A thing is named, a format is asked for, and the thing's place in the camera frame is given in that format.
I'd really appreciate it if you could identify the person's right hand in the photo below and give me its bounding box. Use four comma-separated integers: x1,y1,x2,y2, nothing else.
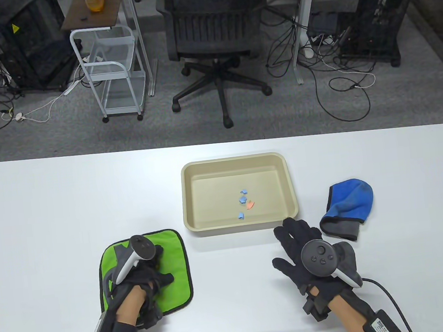
268,213,343,305

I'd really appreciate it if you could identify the person's left hand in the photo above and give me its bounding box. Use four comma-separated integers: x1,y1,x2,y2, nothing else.
106,244,177,305

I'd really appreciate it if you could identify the grey hand controller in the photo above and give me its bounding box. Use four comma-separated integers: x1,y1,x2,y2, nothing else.
111,233,159,285
299,235,364,294

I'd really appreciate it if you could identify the green hand towel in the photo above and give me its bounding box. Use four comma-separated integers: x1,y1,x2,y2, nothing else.
94,227,196,322

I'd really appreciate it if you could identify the grey and blue hand towel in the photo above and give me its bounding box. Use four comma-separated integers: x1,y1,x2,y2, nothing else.
315,176,379,245

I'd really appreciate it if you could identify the person's left forearm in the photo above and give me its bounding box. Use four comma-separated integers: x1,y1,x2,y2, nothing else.
85,287,151,332

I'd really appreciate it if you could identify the beige plastic tray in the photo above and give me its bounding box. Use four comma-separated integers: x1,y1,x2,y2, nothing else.
178,150,302,237

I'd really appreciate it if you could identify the black labelled right wrist box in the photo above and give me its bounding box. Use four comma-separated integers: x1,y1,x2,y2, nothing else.
362,307,406,332

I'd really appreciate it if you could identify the white power strip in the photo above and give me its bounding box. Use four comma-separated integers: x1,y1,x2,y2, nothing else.
61,80,84,97

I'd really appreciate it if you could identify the white rolling cart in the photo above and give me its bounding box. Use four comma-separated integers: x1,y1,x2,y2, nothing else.
69,22,152,128

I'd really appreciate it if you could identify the dark grey box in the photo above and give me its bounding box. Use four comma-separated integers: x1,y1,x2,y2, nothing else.
306,11,340,38

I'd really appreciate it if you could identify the white desk leg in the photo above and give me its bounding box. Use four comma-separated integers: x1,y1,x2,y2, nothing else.
286,0,330,85

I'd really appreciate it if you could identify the black office chair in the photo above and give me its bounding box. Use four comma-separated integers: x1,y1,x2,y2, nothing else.
155,0,281,135

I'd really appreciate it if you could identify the black computer tower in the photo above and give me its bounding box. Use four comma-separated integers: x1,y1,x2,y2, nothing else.
0,0,79,97
335,0,433,73

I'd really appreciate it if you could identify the brown top side table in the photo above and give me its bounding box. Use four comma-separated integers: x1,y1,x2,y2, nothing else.
59,0,161,106

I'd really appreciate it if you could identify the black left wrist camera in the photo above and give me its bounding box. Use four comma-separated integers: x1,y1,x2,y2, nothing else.
135,295,166,330

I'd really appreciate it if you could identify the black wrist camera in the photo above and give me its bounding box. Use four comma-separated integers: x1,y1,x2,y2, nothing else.
135,295,166,330
300,287,335,324

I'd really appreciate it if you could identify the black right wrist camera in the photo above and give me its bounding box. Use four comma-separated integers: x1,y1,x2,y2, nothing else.
300,287,335,324

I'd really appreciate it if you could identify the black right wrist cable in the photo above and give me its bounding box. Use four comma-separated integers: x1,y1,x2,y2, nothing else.
362,273,416,332

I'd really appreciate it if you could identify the black floor cable loop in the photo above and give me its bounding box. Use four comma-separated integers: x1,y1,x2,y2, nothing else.
310,52,373,126

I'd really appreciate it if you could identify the white floor cable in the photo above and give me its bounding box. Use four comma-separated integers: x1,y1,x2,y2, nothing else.
328,71,378,93

